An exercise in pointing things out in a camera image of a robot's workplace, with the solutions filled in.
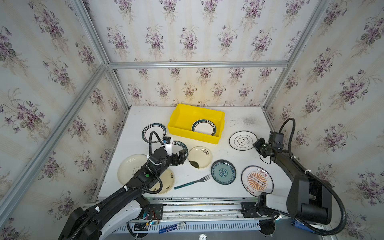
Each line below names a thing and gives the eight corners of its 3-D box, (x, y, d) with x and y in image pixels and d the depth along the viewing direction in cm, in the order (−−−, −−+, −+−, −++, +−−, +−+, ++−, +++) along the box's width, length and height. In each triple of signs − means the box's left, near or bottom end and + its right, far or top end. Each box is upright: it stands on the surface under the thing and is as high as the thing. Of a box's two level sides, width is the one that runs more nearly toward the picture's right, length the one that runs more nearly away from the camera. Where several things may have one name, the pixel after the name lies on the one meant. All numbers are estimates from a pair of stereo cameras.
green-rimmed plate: (141, 142, 101) (139, 139, 98) (145, 125, 110) (144, 123, 108) (165, 142, 101) (164, 140, 99) (167, 126, 110) (167, 123, 108)
